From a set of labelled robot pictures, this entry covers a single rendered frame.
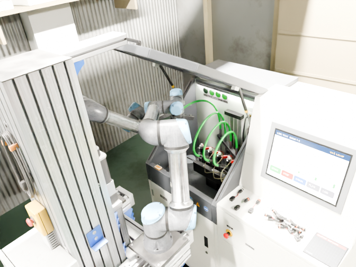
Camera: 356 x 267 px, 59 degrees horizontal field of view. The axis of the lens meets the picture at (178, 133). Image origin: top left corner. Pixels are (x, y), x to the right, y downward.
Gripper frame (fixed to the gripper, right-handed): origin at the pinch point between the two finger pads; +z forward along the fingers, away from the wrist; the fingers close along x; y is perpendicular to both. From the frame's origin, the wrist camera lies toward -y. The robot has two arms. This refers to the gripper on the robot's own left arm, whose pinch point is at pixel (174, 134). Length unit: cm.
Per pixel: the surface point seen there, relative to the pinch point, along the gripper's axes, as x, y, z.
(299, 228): 69, -13, 66
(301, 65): -146, -126, 105
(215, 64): -42, -56, 1
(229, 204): 43, 6, 42
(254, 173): 36, -17, 44
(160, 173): -2.8, 29.7, 11.4
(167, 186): -0.1, 34.0, 21.0
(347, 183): 77, -46, 60
